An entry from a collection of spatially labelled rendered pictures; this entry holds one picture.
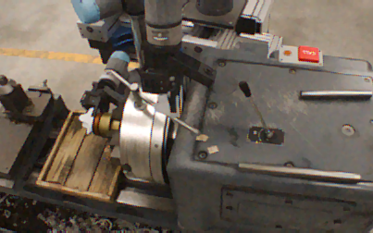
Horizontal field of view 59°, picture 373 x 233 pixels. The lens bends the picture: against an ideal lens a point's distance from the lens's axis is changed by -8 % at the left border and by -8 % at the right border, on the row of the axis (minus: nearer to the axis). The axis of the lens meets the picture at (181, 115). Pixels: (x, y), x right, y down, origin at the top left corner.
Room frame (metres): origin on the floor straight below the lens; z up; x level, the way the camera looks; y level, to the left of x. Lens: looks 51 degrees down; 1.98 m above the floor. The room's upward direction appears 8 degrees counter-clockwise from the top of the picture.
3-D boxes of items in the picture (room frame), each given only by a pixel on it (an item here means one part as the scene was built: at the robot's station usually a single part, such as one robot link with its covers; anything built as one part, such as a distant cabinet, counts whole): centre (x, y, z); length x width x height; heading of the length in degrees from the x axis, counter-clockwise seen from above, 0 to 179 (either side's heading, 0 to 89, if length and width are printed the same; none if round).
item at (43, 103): (0.94, 0.61, 0.99); 0.20 x 0.10 x 0.05; 71
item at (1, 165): (0.89, 0.66, 0.95); 0.43 x 0.17 x 0.05; 161
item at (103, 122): (0.73, 0.23, 1.08); 0.09 x 0.09 x 0.09; 71
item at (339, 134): (0.57, -0.29, 1.06); 0.59 x 0.48 x 0.39; 71
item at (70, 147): (0.77, 0.36, 0.89); 0.36 x 0.30 x 0.04; 161
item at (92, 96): (0.85, 0.27, 1.08); 0.12 x 0.09 x 0.08; 160
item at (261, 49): (0.80, -0.24, 1.24); 0.09 x 0.08 x 0.03; 71
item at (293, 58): (0.75, -0.38, 1.23); 0.13 x 0.08 x 0.05; 71
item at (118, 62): (1.00, 0.21, 1.08); 0.11 x 0.08 x 0.09; 160
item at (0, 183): (0.89, 0.71, 0.90); 0.47 x 0.30 x 0.06; 161
